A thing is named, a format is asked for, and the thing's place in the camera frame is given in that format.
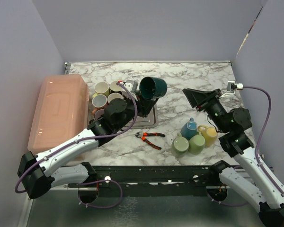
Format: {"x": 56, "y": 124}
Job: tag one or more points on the green tilted mug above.
{"x": 196, "y": 144}

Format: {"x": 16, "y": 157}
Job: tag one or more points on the dark teal mug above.
{"x": 151, "y": 87}

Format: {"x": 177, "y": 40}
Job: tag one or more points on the pink plastic storage box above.
{"x": 61, "y": 112}

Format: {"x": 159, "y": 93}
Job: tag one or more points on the yellow mug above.
{"x": 209, "y": 133}

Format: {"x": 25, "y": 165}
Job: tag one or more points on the pale green upright mug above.
{"x": 180, "y": 146}

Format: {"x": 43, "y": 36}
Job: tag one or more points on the yellow-green faceted mug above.
{"x": 101, "y": 88}

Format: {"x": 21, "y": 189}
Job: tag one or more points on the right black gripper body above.
{"x": 214, "y": 107}

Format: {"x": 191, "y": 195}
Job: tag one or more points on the blue mug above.
{"x": 189, "y": 130}

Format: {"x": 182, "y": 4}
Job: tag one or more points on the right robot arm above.
{"x": 265, "y": 193}

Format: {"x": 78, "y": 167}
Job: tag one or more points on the black glossy mug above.
{"x": 114, "y": 88}

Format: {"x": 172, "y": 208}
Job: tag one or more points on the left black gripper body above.
{"x": 130, "y": 109}

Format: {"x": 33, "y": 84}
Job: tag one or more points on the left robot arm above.
{"x": 36, "y": 172}

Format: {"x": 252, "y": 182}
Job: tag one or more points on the light pink mug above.
{"x": 113, "y": 96}

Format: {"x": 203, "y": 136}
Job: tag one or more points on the salmon pink mug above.
{"x": 99, "y": 102}

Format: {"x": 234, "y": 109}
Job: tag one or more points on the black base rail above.
{"x": 152, "y": 181}

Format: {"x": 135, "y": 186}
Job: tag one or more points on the silver metal tray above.
{"x": 148, "y": 122}

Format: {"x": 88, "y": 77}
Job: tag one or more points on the lilac wavy-pattern mug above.
{"x": 98, "y": 114}

